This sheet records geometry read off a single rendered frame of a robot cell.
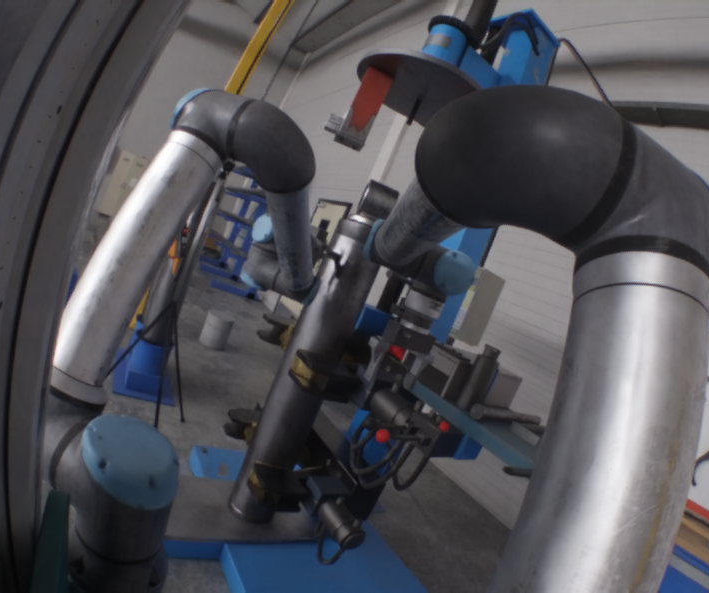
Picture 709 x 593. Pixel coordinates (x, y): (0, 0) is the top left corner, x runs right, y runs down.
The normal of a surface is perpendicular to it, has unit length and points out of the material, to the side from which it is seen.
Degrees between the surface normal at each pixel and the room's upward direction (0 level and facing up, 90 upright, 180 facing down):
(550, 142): 103
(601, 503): 76
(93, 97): 90
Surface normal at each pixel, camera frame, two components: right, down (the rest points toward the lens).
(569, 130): -0.39, -0.04
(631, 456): -0.48, -0.45
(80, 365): 0.66, 0.10
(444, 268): 0.09, 0.12
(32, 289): 0.43, 0.26
